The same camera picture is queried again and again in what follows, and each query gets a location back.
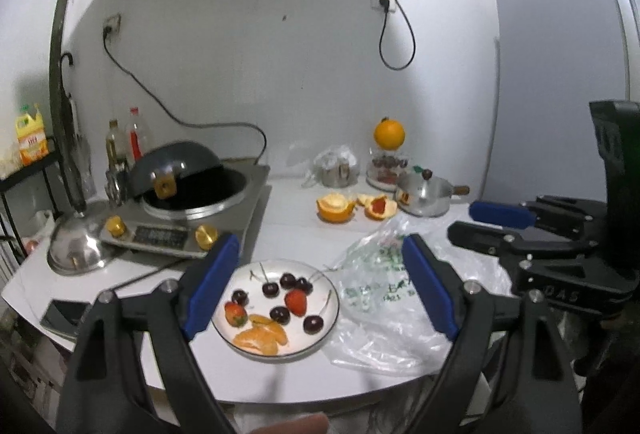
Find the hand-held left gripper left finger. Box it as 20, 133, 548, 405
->
57, 233, 241, 434

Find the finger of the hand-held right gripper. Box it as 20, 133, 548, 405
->
447, 221, 599, 263
470, 195, 609, 241

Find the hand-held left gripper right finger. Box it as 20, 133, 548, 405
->
402, 234, 583, 434

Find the red strawberry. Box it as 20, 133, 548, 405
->
284, 289, 308, 317
224, 301, 248, 328

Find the clear plastic bag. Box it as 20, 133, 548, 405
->
322, 214, 511, 377

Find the peeled orange segment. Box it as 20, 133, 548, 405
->
249, 314, 290, 346
233, 326, 282, 356

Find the white plate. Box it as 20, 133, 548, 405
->
211, 259, 341, 360

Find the person's left hand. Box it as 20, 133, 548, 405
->
245, 414, 331, 434

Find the dark thin stick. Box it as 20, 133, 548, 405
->
120, 259, 187, 288

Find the small steel pot with lid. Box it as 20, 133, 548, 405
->
396, 169, 471, 218

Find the steel induction cooker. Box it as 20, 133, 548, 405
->
97, 163, 271, 261

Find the orange peel with red piece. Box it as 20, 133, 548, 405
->
356, 194, 398, 221

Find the clear fruit container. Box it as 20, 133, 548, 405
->
366, 148, 412, 191

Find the cupped orange peel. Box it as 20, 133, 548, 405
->
316, 194, 357, 224

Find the black wok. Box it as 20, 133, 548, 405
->
129, 141, 223, 206

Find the whole orange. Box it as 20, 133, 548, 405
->
374, 117, 405, 150

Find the metal kitchen tool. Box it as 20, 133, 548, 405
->
105, 167, 127, 206

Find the grey refrigerator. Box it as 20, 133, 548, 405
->
490, 0, 636, 210

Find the domed steel pot lid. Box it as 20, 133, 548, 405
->
47, 213, 117, 276

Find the black smartphone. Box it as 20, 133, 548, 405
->
40, 299, 91, 333

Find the steel cup in plastic wrap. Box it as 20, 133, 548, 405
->
301, 144, 361, 189

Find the clear bottle with red sauce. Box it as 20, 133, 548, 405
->
127, 108, 151, 161

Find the dark oil bottle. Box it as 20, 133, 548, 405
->
105, 119, 128, 175

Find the black metal rack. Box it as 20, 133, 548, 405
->
0, 151, 63, 265

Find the yellow detergent bottle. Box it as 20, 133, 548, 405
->
16, 103, 51, 166

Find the black cooker power cable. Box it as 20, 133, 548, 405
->
102, 29, 267, 163

